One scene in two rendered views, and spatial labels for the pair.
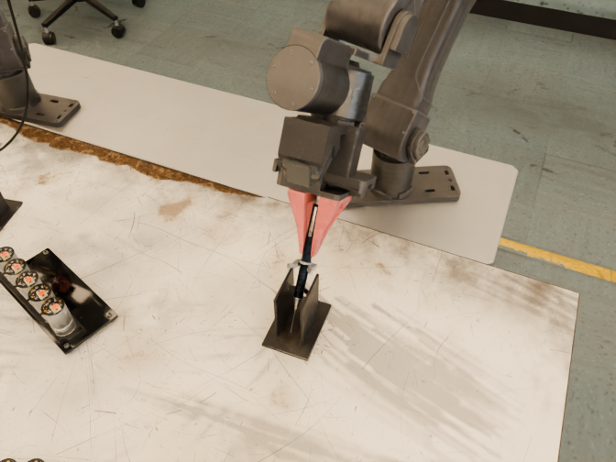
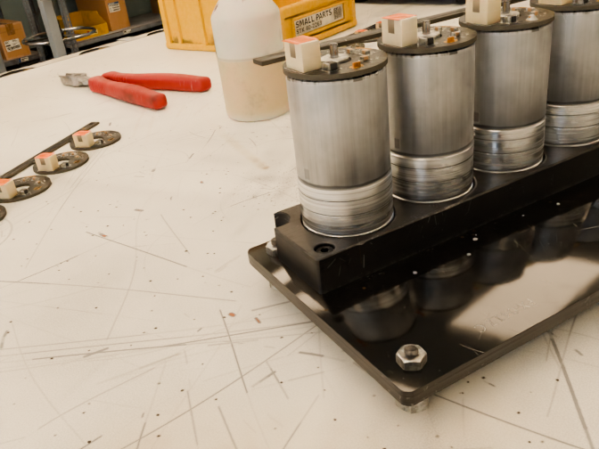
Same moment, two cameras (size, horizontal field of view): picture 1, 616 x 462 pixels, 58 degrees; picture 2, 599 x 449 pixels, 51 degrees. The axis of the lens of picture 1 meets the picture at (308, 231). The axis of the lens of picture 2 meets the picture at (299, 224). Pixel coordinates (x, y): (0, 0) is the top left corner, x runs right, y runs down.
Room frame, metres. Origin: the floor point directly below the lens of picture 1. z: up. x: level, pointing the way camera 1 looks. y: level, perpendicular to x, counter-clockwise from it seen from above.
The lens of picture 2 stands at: (0.40, 0.14, 0.85)
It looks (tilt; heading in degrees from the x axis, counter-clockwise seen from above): 28 degrees down; 111
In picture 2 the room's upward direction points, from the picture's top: 7 degrees counter-clockwise
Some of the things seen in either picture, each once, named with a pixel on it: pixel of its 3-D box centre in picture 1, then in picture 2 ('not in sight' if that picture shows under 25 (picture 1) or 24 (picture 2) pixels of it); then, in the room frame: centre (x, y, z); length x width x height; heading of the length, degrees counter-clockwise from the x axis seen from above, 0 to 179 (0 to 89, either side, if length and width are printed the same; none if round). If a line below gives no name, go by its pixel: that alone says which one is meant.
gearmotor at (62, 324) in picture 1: (60, 318); (342, 156); (0.36, 0.28, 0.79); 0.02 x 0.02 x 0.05
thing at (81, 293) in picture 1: (57, 298); (544, 221); (0.41, 0.31, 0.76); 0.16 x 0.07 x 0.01; 48
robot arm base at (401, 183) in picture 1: (392, 168); not in sight; (0.62, -0.12, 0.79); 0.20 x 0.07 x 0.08; 95
